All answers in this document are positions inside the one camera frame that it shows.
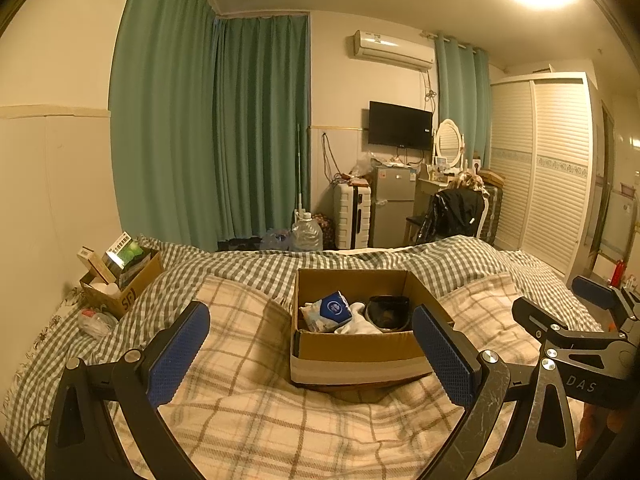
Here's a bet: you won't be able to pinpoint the small cardboard box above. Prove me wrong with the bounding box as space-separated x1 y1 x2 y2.
79 247 166 318

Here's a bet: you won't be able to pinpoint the large clear water bottle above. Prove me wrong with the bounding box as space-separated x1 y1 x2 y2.
291 212 323 252

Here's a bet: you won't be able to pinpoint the white ribbed suitcase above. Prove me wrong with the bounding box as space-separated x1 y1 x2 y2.
334 182 373 250

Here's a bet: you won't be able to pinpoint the silver small fridge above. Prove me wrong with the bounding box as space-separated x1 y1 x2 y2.
369 164 426 248

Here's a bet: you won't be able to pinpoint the white air conditioner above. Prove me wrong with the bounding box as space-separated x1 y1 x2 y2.
354 30 435 72

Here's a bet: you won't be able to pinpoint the black jacket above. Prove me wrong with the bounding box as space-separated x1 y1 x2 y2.
417 187 486 246

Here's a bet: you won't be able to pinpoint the white dressing table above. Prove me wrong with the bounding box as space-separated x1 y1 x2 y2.
417 175 458 206

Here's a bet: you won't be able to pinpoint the white louvred wardrobe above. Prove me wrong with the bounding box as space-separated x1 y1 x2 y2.
487 72 598 278

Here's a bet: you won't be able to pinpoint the narrow green curtain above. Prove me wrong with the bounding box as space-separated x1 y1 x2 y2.
434 35 492 176

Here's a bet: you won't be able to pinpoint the white oval mirror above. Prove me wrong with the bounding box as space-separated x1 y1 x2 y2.
434 119 466 167

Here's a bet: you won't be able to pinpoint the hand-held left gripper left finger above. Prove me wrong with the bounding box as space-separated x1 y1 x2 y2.
44 301 211 480

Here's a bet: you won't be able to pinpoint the light grey knit socks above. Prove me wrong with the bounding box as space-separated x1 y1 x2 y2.
334 302 381 336

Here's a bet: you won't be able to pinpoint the green checked duvet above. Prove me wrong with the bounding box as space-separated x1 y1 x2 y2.
0 234 608 461

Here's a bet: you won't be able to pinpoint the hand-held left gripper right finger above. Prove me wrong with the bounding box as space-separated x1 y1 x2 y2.
412 302 576 480

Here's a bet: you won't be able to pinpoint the black bowl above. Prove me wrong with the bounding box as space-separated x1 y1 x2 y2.
366 295 415 333

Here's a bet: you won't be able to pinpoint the white mop pole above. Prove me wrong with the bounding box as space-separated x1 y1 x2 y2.
296 124 307 216

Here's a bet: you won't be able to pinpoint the beige slim carton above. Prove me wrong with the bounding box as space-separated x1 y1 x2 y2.
77 246 116 283

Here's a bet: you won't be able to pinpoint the dark checked suitcase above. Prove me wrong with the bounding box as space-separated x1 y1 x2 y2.
477 172 506 248

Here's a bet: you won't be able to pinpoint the wide green curtain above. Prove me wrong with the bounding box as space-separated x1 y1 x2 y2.
109 0 312 253

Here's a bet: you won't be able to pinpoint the green product box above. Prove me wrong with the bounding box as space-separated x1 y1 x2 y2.
102 231 143 268

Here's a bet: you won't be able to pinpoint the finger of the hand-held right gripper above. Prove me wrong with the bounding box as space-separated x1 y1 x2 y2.
571 276 640 326
511 296 608 356

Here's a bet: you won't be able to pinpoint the black wall television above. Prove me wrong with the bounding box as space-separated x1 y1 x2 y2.
368 101 434 151

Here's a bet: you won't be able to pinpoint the blue white tissue packet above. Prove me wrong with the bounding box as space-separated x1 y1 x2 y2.
300 291 353 333

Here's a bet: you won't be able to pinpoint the clear plastic bag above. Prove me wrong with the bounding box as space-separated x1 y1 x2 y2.
77 306 116 338

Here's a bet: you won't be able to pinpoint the beige plaid blanket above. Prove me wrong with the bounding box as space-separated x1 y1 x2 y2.
107 272 586 480

